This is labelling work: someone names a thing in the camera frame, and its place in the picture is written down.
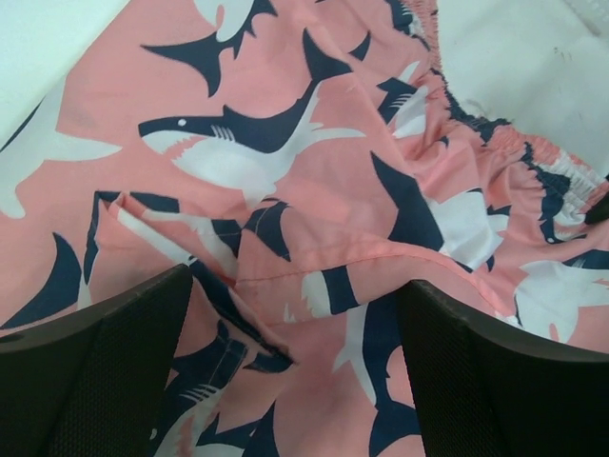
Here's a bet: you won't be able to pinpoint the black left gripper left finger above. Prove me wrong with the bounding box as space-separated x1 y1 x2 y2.
1 265 192 457

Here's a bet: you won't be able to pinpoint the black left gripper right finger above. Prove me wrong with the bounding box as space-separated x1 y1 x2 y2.
397 281 608 456

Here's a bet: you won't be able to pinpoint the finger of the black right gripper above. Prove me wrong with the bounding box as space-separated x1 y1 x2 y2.
585 180 608 224

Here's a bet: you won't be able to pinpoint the pink shark print shorts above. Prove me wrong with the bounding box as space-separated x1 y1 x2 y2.
1 1 608 456

